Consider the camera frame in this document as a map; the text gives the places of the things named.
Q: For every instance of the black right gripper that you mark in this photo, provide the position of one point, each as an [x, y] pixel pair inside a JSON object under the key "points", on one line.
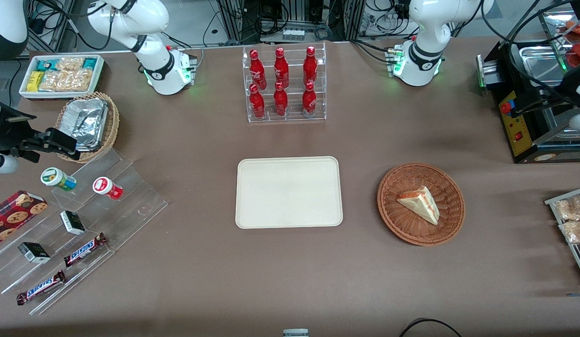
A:
{"points": [[8, 133]]}

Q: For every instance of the triangular sandwich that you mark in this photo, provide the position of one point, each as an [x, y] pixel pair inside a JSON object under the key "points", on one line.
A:
{"points": [[421, 203]]}

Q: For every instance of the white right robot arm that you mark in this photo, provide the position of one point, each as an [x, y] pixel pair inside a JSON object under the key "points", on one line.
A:
{"points": [[154, 47]]}

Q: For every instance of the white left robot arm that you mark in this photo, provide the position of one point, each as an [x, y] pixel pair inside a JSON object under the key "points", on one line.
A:
{"points": [[421, 28]]}

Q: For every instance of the light wicker basket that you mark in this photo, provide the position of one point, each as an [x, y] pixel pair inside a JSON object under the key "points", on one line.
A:
{"points": [[113, 126]]}

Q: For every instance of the beige rectangular tray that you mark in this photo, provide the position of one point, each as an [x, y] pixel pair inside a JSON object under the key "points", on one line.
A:
{"points": [[288, 192]]}

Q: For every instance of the round brown wicker basket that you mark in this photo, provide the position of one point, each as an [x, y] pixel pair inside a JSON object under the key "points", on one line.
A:
{"points": [[407, 229]]}

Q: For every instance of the tray of packaged snacks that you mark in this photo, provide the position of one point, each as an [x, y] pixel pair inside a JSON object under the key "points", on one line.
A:
{"points": [[552, 202]]}

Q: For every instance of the aluminium foil container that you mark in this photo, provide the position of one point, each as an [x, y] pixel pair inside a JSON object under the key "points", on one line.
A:
{"points": [[86, 122]]}

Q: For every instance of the green lid white cup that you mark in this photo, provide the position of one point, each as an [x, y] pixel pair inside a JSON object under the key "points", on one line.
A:
{"points": [[56, 178]]}

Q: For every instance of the red lid white cup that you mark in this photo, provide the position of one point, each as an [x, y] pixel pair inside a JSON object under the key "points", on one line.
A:
{"points": [[105, 186]]}

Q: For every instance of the clear bag of crackers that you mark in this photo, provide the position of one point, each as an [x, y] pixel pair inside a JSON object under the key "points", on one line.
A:
{"points": [[70, 63], [65, 81]]}

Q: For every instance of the white rectangular snack bin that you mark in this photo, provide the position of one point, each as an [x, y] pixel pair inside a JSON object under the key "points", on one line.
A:
{"points": [[24, 91]]}

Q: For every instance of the yellow snack package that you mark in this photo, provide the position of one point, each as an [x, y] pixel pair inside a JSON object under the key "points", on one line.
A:
{"points": [[35, 81]]}

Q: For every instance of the small black carton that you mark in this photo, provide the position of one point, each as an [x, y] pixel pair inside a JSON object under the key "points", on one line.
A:
{"points": [[73, 223], [34, 252]]}

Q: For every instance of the clear acrylic stepped display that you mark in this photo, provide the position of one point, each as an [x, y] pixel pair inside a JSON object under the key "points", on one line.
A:
{"points": [[131, 196]]}

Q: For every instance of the teal snack package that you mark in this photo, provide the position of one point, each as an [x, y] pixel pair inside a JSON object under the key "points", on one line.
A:
{"points": [[90, 62], [44, 65]]}

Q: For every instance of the red plaid cookie box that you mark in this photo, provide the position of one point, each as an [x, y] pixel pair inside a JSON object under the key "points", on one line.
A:
{"points": [[14, 215]]}

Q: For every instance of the Snickers chocolate bar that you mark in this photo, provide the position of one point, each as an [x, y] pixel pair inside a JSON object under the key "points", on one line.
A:
{"points": [[84, 250], [39, 288]]}

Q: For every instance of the red soda bottle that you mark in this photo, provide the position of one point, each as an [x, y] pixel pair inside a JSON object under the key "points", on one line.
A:
{"points": [[280, 102], [281, 68], [257, 103], [257, 68], [310, 65], [309, 100]]}

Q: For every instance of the clear acrylic bottle rack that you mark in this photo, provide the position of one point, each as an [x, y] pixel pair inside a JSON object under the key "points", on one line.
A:
{"points": [[294, 117]]}

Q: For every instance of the white power strip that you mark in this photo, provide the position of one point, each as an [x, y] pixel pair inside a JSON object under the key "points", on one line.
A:
{"points": [[293, 34]]}

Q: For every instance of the grey white device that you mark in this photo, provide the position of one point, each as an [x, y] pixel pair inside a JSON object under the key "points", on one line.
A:
{"points": [[295, 333]]}

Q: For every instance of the black hot food display machine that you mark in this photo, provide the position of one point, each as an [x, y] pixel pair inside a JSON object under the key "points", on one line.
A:
{"points": [[519, 135]]}

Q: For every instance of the stainless steel pan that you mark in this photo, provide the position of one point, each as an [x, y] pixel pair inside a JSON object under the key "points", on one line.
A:
{"points": [[540, 63]]}

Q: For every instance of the red sausage food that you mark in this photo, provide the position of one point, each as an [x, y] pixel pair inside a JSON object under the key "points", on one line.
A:
{"points": [[577, 51]]}

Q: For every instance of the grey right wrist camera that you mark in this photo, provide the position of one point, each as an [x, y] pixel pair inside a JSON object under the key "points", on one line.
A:
{"points": [[2, 164]]}

